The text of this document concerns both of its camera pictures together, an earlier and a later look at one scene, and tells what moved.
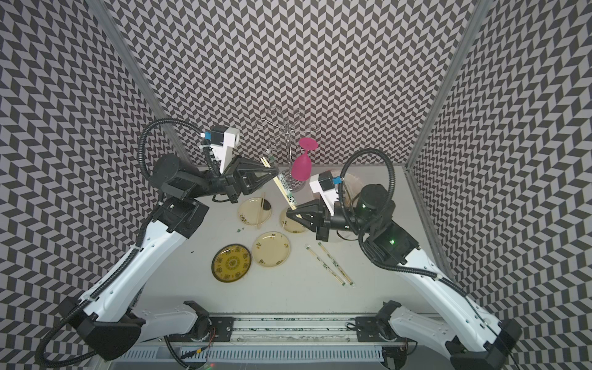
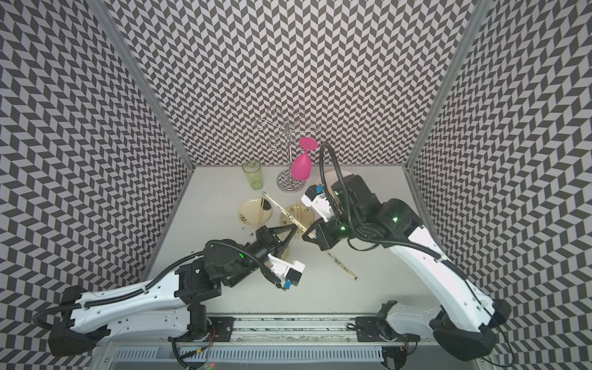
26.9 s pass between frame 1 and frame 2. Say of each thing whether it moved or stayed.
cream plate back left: stayed
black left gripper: moved
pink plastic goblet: stayed
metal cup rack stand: stayed
